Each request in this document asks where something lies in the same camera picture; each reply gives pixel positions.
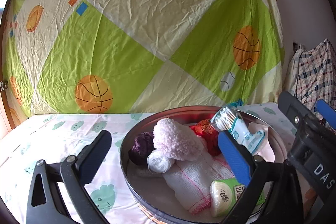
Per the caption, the red satin drawstring pouch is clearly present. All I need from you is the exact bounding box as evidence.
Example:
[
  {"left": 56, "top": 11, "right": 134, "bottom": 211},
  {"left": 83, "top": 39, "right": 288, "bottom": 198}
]
[{"left": 189, "top": 119, "right": 221, "bottom": 156}]

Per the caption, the pink fluffy fleece pouch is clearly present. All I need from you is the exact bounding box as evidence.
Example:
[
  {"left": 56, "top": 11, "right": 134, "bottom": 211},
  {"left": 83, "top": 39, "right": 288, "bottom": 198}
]
[{"left": 153, "top": 118, "right": 205, "bottom": 161}]

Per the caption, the white pink-trimmed towel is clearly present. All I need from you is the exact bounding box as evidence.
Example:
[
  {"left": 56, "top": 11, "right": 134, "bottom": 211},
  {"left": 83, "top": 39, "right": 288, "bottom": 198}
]
[{"left": 163, "top": 151, "right": 234, "bottom": 215}]

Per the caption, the white rolled plastic bag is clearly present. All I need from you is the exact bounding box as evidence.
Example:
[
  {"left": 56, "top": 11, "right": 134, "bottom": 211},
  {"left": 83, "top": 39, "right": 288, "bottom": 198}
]
[{"left": 147, "top": 149, "right": 175, "bottom": 174}]

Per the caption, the plaid fabric bag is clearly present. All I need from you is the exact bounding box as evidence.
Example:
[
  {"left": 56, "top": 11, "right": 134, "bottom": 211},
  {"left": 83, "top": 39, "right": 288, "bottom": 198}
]
[{"left": 284, "top": 39, "right": 335, "bottom": 120}]

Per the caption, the wooden door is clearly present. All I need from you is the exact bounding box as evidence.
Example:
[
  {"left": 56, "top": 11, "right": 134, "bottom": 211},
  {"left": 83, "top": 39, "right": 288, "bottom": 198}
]
[{"left": 1, "top": 0, "right": 15, "bottom": 139}]

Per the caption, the round metal tin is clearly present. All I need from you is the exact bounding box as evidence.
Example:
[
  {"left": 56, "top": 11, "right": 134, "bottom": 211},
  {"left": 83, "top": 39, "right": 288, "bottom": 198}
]
[{"left": 120, "top": 103, "right": 295, "bottom": 223}]

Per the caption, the cotton swab packet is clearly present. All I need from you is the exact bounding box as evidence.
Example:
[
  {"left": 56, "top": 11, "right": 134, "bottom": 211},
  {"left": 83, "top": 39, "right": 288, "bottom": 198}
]
[{"left": 210, "top": 105, "right": 267, "bottom": 155}]

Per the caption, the brass door knob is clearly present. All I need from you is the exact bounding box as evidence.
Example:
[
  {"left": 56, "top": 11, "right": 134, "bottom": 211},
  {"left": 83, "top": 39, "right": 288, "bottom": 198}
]
[{"left": 0, "top": 80, "right": 9, "bottom": 91}]

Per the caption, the purple velvet scrunchie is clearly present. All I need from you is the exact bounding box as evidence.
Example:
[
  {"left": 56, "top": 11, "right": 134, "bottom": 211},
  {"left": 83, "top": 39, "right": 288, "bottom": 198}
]
[{"left": 128, "top": 132, "right": 154, "bottom": 166}]

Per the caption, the green cream sports bedsheet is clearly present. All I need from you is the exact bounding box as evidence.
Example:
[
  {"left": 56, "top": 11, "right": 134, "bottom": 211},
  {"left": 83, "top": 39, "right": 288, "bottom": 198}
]
[{"left": 3, "top": 0, "right": 284, "bottom": 121}]

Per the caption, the green tissue pack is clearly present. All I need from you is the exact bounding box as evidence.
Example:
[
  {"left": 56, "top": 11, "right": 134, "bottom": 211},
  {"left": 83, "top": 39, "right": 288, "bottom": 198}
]
[{"left": 209, "top": 177, "right": 266, "bottom": 218}]

